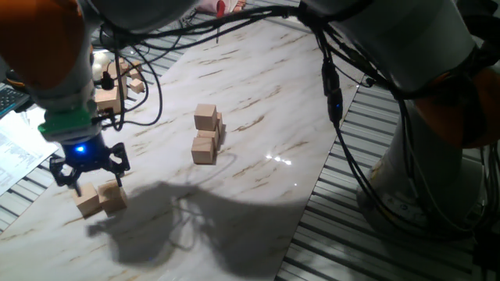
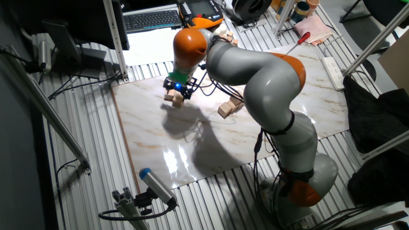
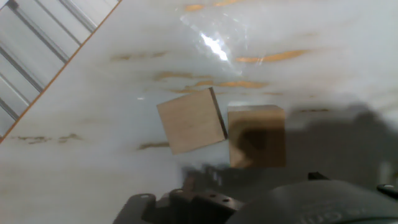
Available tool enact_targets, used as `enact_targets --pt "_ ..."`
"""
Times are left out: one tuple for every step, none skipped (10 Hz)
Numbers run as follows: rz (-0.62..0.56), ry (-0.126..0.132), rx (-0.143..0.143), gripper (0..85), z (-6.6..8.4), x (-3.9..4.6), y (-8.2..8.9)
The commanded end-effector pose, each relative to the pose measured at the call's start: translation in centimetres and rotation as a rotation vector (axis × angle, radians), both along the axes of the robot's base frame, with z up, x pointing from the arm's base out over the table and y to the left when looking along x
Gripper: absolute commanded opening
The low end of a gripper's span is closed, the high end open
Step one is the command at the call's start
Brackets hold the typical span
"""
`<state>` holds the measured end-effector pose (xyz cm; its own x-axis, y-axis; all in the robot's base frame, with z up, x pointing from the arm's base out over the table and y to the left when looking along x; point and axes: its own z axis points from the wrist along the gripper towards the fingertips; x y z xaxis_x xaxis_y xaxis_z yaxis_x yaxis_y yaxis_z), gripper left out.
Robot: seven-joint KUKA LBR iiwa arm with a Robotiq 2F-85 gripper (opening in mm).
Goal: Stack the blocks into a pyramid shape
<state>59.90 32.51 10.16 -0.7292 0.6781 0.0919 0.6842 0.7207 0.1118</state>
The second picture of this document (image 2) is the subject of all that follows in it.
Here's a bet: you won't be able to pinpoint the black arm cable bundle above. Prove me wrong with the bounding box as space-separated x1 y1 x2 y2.
191 62 288 230

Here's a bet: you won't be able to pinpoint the orange black teach pendant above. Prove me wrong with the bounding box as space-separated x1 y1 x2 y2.
177 0 224 31

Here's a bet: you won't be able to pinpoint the black base cable bundle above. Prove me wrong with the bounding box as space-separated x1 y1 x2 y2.
306 206 371 229

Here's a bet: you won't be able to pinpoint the pale pink sheet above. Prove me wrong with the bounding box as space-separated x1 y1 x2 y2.
293 14 335 47

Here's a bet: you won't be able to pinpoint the white marble pattern board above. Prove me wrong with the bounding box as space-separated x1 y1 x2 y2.
111 43 350 193

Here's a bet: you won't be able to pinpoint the black monitor cables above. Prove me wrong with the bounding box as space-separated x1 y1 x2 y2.
47 68 122 100

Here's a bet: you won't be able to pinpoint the long aluminium frame beam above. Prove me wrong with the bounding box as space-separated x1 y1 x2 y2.
0 44 93 175

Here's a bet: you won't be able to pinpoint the black office chair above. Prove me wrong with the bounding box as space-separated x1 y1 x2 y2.
338 0 409 25

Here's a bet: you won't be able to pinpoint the silver camera with blue cap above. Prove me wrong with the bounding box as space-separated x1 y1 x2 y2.
139 167 178 208

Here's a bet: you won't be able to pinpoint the black camera cable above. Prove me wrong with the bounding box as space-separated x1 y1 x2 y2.
98 204 176 222

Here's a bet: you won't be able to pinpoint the short aluminium frame beam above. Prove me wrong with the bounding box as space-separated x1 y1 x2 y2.
360 129 409 162

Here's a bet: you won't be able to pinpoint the small silver camera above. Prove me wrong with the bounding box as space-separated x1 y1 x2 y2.
37 40 52 73

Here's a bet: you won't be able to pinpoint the brown cardboard box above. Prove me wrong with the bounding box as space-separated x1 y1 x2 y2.
377 38 409 95

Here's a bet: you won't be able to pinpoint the black computer keyboard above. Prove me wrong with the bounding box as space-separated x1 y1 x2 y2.
123 9 183 35

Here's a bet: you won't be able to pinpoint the black computer monitor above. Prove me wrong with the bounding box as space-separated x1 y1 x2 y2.
6 0 130 79

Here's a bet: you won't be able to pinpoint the green gripper mounting adapter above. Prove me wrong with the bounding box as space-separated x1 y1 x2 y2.
167 69 189 84

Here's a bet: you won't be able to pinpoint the slanted aluminium frame beam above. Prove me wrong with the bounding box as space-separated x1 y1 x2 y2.
343 3 409 77

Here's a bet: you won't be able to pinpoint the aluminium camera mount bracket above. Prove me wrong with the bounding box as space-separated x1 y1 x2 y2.
111 187 151 230

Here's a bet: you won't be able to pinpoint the dark rimmed paper cup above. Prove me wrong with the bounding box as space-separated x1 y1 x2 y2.
289 1 311 24

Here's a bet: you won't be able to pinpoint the black round drum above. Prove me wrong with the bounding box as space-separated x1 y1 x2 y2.
223 0 274 26

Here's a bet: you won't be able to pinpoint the slim aluminium profile post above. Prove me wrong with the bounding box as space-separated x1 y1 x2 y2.
273 0 295 38

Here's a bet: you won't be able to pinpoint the white power strip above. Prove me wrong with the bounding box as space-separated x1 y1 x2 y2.
321 56 345 92

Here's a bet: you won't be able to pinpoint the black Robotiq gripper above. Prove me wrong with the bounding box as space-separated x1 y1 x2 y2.
162 78 198 100

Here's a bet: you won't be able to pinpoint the red handled screwdriver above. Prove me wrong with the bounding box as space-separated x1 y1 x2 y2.
286 31 311 55

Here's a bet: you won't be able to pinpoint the black padded bag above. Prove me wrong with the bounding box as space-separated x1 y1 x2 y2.
347 149 409 207

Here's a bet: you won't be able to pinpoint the printed white paper sheet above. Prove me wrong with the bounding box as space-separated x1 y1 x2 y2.
122 27 183 67

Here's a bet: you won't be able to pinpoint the black cloth bag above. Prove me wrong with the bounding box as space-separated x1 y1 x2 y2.
342 75 409 154

